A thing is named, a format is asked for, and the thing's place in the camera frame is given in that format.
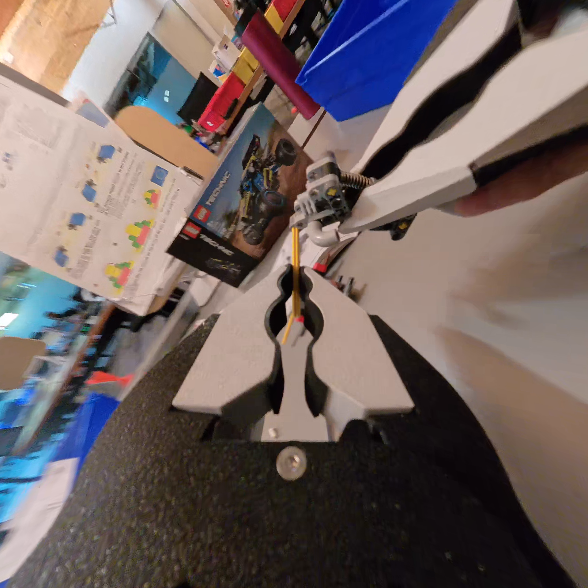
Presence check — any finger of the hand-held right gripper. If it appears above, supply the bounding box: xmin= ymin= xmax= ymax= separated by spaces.
xmin=356 ymin=0 xmax=524 ymax=177
xmin=339 ymin=30 xmax=588 ymax=234

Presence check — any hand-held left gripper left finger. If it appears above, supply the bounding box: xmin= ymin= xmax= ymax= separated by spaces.
xmin=172 ymin=266 xmax=295 ymax=443

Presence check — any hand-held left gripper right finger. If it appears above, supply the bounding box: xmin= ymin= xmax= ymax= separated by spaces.
xmin=300 ymin=266 xmax=415 ymax=442

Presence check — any yellow lego axle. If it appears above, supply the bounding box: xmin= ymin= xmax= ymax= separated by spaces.
xmin=281 ymin=226 xmax=306 ymax=347

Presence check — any grey lego suspension assembly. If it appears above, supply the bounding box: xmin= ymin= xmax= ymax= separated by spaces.
xmin=290 ymin=155 xmax=416 ymax=249

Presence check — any lego chassis assembly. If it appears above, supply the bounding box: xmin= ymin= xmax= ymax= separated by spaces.
xmin=312 ymin=259 xmax=359 ymax=295

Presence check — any lego set box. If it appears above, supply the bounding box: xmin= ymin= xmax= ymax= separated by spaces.
xmin=166 ymin=102 xmax=318 ymax=288

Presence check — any person's right hand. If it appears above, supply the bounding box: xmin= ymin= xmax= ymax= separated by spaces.
xmin=455 ymin=152 xmax=588 ymax=217

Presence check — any blue bin with dividers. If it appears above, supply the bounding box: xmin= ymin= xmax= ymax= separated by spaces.
xmin=295 ymin=0 xmax=460 ymax=122

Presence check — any maroon bottle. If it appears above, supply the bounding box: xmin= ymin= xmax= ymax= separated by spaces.
xmin=241 ymin=10 xmax=321 ymax=119

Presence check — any yellow storage bin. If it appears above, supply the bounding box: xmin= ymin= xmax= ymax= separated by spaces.
xmin=232 ymin=46 xmax=260 ymax=82

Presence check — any white carton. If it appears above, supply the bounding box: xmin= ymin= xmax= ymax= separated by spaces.
xmin=211 ymin=34 xmax=242 ymax=70

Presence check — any red storage bin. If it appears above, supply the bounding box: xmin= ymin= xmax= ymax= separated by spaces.
xmin=198 ymin=73 xmax=246 ymax=134

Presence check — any black monitor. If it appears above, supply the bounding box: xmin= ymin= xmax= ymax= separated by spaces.
xmin=177 ymin=71 xmax=220 ymax=122

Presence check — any tan poster backboard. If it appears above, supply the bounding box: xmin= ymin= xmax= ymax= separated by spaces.
xmin=115 ymin=107 xmax=219 ymax=177

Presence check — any instruction poster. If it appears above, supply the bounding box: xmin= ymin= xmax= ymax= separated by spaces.
xmin=0 ymin=76 xmax=203 ymax=315

